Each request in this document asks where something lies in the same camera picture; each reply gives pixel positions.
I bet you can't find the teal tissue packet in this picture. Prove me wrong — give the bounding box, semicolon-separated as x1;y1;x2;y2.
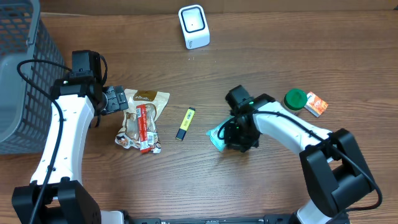
206;116;233;152

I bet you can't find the red snack bar wrapper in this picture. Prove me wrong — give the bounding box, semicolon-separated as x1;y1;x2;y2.
136;104;150;153

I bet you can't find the brown cookie bag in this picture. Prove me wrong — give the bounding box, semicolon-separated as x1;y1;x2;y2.
115;89;170;154

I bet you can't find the yellow highlighter marker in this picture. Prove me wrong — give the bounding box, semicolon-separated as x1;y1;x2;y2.
175;107;196;141

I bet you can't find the green lid jar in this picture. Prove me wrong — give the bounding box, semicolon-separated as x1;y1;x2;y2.
281;88;307;115

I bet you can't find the orange snack packet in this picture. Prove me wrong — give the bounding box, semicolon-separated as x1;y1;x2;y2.
305;91;328;117

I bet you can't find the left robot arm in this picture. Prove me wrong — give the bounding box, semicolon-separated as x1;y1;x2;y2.
12;50;130;223

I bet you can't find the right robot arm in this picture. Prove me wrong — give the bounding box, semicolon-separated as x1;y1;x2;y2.
218;85;378;223

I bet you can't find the white barcode scanner stand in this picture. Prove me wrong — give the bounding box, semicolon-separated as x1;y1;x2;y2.
178;4;210;50

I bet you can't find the grey plastic mesh basket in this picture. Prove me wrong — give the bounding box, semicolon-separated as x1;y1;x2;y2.
1;0;64;154

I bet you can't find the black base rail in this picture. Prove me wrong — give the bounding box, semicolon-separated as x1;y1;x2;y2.
99;213;352;224

